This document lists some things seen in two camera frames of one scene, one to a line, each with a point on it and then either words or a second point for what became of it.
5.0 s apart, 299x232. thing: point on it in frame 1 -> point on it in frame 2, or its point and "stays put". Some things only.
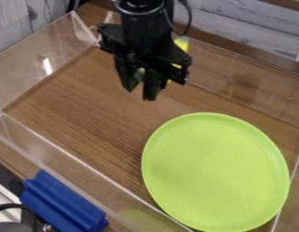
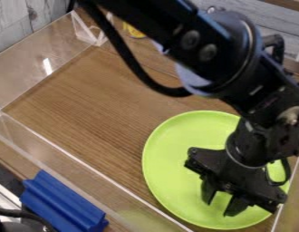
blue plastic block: x=58 y=206 stays put
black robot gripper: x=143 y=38 -> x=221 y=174
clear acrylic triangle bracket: x=86 y=33 stays put
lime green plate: x=214 y=172 stays put
